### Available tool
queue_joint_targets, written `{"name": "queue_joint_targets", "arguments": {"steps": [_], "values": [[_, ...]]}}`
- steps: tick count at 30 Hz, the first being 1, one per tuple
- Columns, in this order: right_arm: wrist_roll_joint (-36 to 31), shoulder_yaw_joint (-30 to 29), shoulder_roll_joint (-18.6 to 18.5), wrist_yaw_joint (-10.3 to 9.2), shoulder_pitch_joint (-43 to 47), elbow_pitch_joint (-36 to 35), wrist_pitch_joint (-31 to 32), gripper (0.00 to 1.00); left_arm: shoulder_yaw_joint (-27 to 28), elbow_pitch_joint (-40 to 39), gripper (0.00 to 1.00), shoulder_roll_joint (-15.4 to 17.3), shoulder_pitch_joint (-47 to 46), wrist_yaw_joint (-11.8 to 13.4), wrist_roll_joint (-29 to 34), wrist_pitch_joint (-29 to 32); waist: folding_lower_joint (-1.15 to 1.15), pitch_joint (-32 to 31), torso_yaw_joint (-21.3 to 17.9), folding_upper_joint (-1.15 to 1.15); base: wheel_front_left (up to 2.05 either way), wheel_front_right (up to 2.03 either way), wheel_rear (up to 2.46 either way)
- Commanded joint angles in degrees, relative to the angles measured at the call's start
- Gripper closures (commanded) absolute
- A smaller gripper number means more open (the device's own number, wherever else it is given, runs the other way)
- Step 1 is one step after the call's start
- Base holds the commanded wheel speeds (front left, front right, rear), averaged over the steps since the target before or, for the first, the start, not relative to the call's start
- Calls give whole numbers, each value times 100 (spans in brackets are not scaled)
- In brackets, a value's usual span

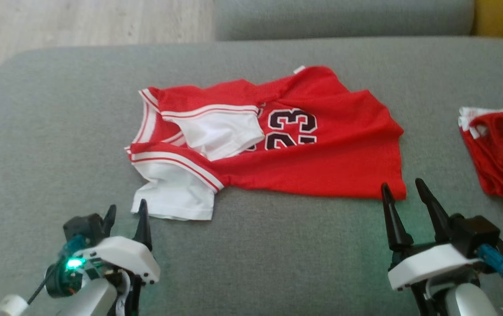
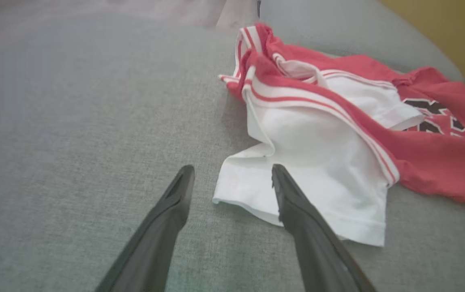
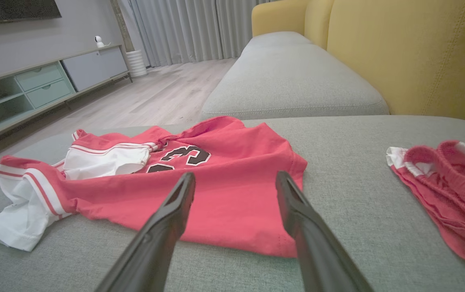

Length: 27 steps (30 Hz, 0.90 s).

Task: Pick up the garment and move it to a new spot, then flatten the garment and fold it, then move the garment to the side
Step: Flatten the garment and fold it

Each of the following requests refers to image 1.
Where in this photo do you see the red jersey with number 23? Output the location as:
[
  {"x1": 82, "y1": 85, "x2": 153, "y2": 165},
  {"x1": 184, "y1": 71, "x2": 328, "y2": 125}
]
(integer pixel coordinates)
[{"x1": 124, "y1": 65, "x2": 407, "y2": 221}]

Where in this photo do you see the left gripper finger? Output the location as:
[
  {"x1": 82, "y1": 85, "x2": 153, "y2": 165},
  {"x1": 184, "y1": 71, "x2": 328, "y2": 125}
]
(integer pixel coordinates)
[
  {"x1": 102, "y1": 204, "x2": 117, "y2": 235},
  {"x1": 132, "y1": 199, "x2": 153, "y2": 251}
]

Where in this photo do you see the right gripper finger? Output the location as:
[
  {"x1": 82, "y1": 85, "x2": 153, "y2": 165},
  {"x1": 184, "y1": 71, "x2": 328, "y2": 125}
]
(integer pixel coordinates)
[
  {"x1": 381, "y1": 183, "x2": 414, "y2": 251},
  {"x1": 415, "y1": 178, "x2": 453, "y2": 243}
]

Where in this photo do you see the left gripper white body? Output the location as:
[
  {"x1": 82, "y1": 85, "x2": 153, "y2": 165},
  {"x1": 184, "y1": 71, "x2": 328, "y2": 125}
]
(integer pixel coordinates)
[{"x1": 72, "y1": 236, "x2": 161, "y2": 285}]

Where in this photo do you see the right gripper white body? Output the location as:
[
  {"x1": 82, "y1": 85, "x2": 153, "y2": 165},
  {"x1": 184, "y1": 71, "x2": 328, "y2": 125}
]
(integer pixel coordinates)
[{"x1": 387, "y1": 244, "x2": 484, "y2": 291}]

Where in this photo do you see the grey sofa back cushion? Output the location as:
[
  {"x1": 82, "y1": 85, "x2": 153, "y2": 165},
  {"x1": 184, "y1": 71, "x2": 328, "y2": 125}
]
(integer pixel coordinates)
[{"x1": 213, "y1": 0, "x2": 475, "y2": 42}]

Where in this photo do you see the large grey sofa seat cushion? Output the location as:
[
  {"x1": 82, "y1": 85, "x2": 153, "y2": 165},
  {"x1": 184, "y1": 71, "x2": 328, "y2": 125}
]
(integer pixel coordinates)
[{"x1": 0, "y1": 36, "x2": 503, "y2": 316}]

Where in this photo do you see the teal plug left camera cable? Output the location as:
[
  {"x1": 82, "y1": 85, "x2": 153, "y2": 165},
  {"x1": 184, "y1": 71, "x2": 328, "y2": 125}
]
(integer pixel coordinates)
[{"x1": 27, "y1": 235, "x2": 89, "y2": 304}]

